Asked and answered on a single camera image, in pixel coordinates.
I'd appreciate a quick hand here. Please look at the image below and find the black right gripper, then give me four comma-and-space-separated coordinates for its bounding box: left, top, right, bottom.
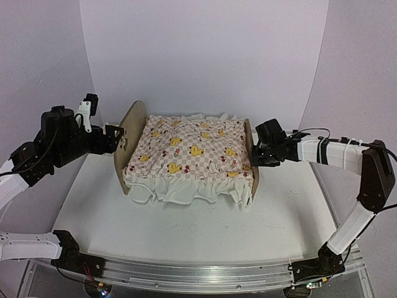
251, 144, 282, 167

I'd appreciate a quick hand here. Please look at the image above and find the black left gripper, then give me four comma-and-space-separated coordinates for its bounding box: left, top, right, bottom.
53, 125, 123, 168

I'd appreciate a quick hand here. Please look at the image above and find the wooden pet bed frame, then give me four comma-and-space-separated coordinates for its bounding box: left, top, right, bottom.
113, 99, 261, 202

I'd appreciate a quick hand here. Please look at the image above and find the duck print bed cushion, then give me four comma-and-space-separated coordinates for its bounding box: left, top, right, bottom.
121, 113, 254, 212

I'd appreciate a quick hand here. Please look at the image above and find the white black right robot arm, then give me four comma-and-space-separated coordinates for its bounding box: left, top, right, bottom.
251, 119, 396, 284

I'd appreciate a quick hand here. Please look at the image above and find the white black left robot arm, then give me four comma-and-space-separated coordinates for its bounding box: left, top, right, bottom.
1, 102, 124, 278

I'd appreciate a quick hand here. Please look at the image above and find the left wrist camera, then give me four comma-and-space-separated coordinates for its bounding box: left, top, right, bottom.
74, 93, 99, 133

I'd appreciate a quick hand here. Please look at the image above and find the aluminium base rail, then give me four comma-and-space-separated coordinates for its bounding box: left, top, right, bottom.
29, 248, 367, 292

